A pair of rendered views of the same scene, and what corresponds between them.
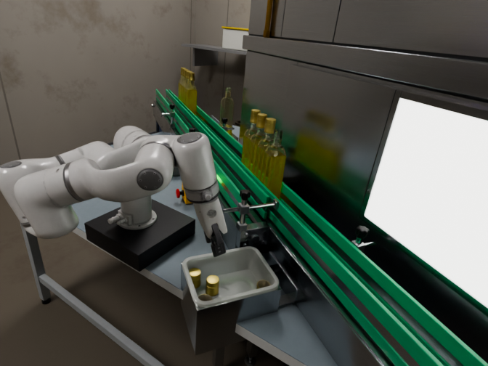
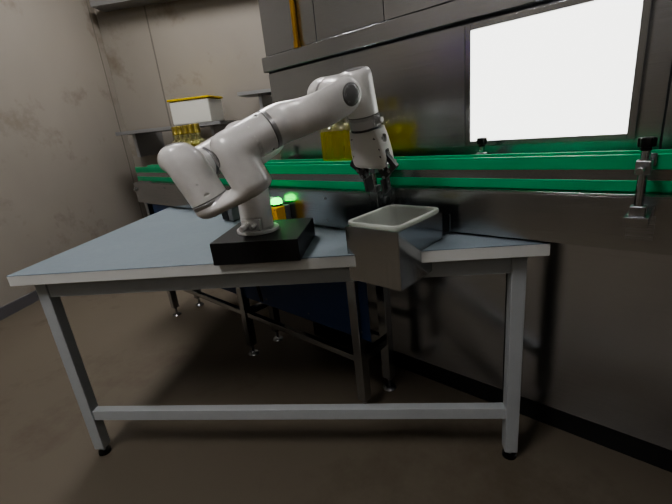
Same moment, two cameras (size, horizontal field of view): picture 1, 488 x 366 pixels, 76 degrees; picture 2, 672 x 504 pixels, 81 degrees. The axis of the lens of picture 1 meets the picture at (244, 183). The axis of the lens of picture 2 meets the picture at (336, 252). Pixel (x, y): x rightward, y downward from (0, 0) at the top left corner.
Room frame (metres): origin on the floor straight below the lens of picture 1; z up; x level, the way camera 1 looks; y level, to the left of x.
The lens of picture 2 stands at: (-0.30, 0.55, 1.10)
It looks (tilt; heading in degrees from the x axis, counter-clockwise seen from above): 18 degrees down; 339
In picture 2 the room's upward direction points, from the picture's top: 6 degrees counter-clockwise
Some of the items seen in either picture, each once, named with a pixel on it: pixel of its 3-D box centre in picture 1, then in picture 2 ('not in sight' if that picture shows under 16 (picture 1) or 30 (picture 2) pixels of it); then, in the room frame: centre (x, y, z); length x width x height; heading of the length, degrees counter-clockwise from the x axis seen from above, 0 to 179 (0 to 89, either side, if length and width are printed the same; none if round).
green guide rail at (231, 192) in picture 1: (181, 127); (216, 174); (1.59, 0.36, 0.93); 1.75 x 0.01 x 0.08; 25
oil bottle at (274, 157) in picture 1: (271, 175); not in sight; (0.94, -0.09, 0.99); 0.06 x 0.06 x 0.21; 24
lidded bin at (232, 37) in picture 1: (243, 39); (197, 111); (3.99, 0.17, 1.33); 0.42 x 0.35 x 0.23; 61
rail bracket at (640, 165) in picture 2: not in sight; (641, 194); (0.19, -0.30, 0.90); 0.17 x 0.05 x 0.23; 115
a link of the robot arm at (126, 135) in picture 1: (135, 154); not in sight; (0.86, 0.33, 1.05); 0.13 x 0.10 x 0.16; 45
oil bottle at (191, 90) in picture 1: (191, 96); (201, 151); (1.94, 0.38, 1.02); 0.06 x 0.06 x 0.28; 25
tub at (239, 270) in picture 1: (229, 284); (394, 229); (0.63, 0.01, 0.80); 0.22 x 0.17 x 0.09; 115
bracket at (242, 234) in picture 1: (253, 236); (383, 200); (0.78, -0.04, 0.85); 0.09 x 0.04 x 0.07; 115
